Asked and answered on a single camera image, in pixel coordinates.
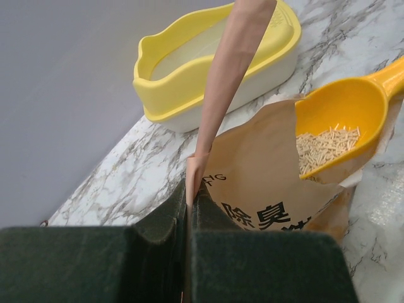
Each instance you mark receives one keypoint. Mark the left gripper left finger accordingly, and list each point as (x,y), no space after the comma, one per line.
(142,262)

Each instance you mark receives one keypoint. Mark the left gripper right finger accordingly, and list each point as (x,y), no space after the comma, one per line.
(228,264)

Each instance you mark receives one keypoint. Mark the pink cat litter bag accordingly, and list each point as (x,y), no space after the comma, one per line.
(257,163)

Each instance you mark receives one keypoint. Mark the yellow plastic litter scoop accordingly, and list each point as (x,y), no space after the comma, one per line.
(358,103)

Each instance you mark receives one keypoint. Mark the yellow plastic litter box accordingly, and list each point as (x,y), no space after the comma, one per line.
(172,65)

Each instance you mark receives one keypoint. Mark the beige tofu litter pellets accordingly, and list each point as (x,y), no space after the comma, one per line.
(316,150)

